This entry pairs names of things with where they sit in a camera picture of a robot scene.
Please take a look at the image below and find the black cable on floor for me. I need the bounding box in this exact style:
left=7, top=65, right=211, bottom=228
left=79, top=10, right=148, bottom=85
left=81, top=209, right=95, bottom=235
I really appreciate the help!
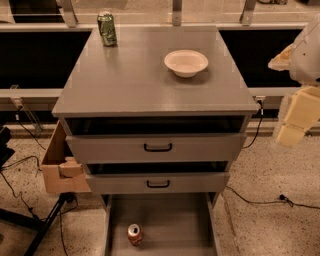
left=0, top=106, right=48, bottom=218
left=225, top=185, right=320, bottom=211

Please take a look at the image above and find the black cable on left floor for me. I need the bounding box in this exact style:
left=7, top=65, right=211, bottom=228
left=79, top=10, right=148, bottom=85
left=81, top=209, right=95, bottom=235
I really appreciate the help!
left=0, top=106, right=48, bottom=218

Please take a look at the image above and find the green soda can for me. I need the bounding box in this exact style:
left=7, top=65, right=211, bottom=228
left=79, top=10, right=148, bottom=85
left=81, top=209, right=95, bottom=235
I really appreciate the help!
left=97, top=11, right=117, bottom=47

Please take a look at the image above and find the grey bottom drawer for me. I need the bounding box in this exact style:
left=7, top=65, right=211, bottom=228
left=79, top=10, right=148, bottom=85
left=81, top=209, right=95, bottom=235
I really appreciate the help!
left=102, top=193, right=222, bottom=256

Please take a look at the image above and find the grey middle drawer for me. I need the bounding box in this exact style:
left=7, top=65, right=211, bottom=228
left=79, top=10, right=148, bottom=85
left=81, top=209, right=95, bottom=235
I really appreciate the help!
left=86, top=172, right=230, bottom=194

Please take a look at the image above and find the grey metal railing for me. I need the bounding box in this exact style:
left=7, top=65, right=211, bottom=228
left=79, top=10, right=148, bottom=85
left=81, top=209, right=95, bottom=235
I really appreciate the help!
left=0, top=0, right=320, bottom=113

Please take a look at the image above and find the white bowl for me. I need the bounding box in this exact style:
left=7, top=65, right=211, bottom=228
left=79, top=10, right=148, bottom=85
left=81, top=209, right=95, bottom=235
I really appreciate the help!
left=164, top=50, right=209, bottom=78

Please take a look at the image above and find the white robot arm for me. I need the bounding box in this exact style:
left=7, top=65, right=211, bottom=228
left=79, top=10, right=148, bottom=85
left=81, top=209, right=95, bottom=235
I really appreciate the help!
left=268, top=14, right=320, bottom=148

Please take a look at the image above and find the black cable on right floor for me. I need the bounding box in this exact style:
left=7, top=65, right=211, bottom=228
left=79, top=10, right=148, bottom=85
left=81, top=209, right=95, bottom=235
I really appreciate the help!
left=225, top=185, right=320, bottom=211

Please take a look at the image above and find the black cable at cabinet right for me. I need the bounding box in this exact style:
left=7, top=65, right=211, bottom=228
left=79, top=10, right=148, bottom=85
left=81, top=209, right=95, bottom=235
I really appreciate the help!
left=242, top=98, right=265, bottom=150

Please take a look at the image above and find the grey drawer cabinet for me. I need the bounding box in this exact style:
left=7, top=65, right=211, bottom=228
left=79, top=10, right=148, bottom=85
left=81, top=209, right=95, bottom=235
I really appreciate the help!
left=51, top=25, right=261, bottom=256

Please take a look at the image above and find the grey drawer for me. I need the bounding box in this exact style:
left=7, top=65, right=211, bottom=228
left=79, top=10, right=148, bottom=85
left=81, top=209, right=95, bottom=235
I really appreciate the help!
left=102, top=193, right=222, bottom=256
left=66, top=133, right=246, bottom=164
left=86, top=172, right=230, bottom=194

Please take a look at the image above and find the red coke can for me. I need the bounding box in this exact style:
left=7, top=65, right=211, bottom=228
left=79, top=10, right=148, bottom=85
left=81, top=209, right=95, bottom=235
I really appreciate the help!
left=127, top=224, right=143, bottom=246

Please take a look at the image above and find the black tripod stand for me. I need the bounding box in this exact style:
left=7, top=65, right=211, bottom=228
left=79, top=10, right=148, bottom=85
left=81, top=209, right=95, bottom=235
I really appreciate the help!
left=0, top=192, right=77, bottom=256

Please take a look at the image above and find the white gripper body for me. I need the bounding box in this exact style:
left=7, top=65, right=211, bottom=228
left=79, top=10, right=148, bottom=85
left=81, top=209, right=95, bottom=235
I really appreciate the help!
left=284, top=86, right=320, bottom=129

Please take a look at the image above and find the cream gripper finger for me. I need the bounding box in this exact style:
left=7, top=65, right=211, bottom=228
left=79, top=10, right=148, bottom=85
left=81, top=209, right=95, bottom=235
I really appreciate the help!
left=275, top=125, right=305, bottom=148

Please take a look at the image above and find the grey top drawer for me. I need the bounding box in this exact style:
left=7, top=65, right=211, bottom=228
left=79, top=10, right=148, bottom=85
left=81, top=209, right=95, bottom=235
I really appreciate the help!
left=66, top=133, right=246, bottom=164

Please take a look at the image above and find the wooden side box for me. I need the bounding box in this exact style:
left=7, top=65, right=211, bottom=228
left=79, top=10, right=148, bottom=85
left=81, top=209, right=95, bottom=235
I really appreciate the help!
left=41, top=122, right=90, bottom=193

